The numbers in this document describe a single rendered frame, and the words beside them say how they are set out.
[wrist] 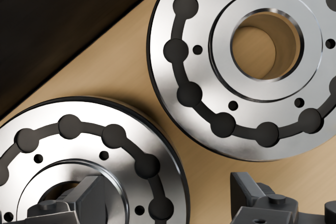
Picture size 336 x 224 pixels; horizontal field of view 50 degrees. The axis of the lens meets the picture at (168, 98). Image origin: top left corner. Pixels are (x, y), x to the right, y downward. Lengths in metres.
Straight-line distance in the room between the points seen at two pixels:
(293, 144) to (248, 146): 0.02
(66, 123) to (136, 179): 0.04
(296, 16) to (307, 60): 0.02
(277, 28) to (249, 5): 0.03
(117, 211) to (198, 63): 0.07
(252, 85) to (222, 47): 0.02
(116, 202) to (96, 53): 0.08
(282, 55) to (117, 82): 0.08
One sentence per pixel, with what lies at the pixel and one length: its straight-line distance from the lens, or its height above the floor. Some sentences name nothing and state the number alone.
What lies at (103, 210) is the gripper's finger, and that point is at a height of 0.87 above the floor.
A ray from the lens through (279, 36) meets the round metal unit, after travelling 0.19.
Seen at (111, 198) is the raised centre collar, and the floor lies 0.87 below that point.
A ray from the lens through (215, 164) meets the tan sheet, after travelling 0.20.
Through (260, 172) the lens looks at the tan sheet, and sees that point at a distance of 0.20.
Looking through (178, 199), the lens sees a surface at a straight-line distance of 0.17.
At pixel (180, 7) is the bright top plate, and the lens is 0.17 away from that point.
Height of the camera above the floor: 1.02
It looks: 89 degrees down
